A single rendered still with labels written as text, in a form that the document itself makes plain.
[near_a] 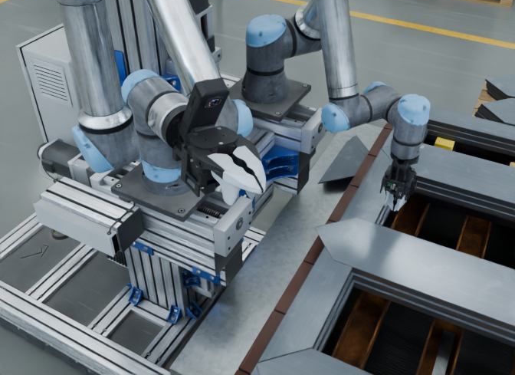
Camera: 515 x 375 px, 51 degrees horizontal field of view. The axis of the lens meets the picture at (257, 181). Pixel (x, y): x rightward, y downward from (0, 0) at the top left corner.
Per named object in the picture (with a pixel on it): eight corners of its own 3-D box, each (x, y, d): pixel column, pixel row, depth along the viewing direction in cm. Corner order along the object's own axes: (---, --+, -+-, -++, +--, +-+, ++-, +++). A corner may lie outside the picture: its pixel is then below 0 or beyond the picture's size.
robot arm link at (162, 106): (190, 89, 88) (144, 97, 83) (205, 100, 85) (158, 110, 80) (188, 129, 92) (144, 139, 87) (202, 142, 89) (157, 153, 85)
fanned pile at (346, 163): (385, 143, 212) (386, 135, 210) (350, 202, 185) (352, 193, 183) (354, 135, 217) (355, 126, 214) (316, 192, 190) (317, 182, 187)
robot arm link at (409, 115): (415, 88, 136) (439, 103, 130) (408, 125, 143) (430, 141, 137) (390, 96, 133) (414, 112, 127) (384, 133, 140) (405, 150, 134)
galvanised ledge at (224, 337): (393, 136, 221) (394, 130, 219) (239, 409, 131) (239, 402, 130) (346, 124, 228) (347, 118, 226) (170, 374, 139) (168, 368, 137)
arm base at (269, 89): (232, 96, 170) (231, 67, 164) (255, 75, 180) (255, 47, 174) (274, 108, 164) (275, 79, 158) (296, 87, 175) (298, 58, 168)
